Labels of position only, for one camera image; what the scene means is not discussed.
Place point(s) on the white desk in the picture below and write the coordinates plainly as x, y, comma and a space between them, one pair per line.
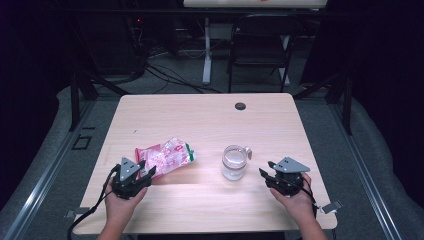
207, 50

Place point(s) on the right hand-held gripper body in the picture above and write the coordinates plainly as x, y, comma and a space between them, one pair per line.
290, 166

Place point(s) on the grey tape strip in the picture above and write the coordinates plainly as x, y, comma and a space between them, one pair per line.
331, 207
78, 211

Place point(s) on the glass jar with hinged lid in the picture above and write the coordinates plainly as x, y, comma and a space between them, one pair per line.
234, 163

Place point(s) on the black metal stand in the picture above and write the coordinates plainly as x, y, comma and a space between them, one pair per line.
347, 106
74, 100

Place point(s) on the person's left hand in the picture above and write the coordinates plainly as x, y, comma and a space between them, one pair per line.
120, 208

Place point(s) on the round table grommet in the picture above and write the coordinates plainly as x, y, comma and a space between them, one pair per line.
240, 106

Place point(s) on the short black tape strip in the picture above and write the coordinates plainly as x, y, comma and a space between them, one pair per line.
88, 128

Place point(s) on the person's right hand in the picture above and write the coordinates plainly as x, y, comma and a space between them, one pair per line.
298, 205

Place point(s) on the aluminium floor rail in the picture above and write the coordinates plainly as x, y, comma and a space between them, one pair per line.
43, 186
368, 186

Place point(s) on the black folding chair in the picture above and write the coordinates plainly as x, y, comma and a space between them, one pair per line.
263, 36

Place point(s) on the red and white plastic bag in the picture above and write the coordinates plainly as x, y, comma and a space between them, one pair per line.
166, 158

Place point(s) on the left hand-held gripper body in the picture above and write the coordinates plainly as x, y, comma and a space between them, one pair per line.
128, 168

